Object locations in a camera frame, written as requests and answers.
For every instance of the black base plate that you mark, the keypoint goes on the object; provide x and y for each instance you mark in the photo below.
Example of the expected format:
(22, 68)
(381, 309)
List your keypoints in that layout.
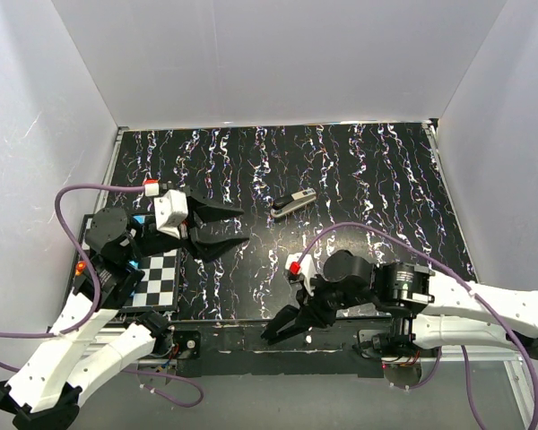
(235, 347)

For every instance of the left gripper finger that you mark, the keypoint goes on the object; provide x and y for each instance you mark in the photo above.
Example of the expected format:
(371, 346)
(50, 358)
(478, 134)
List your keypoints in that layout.
(208, 210)
(208, 250)

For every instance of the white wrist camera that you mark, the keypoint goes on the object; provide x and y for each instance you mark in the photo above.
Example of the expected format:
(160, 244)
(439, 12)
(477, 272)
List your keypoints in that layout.
(301, 270)
(170, 207)

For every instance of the orange toy car base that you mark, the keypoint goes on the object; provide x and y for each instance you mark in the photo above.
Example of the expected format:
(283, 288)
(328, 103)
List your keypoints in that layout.
(80, 267)

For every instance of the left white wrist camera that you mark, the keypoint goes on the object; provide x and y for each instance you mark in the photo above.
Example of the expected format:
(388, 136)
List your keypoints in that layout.
(170, 207)

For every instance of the black white checkerboard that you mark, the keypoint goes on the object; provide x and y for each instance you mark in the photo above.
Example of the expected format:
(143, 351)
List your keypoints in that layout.
(158, 289)

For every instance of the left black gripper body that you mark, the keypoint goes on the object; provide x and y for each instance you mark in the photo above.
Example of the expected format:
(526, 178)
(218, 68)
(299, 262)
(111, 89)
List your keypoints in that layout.
(154, 241)

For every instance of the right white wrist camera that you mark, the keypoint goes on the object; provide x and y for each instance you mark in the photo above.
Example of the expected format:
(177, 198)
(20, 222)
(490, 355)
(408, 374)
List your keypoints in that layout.
(301, 270)

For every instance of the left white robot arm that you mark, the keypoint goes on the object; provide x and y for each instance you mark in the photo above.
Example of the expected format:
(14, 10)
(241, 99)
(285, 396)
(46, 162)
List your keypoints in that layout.
(48, 391)

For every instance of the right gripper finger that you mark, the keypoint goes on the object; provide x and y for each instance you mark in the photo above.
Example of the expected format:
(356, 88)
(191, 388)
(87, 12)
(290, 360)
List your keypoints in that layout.
(309, 319)
(283, 326)

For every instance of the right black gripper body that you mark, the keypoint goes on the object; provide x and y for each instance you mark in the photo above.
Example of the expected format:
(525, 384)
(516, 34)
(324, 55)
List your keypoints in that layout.
(327, 299)

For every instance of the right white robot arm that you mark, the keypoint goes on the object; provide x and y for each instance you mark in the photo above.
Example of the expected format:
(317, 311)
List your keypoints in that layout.
(428, 309)

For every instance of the blue toy block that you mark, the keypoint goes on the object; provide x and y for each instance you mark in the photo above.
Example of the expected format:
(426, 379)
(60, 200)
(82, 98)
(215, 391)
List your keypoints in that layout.
(136, 264)

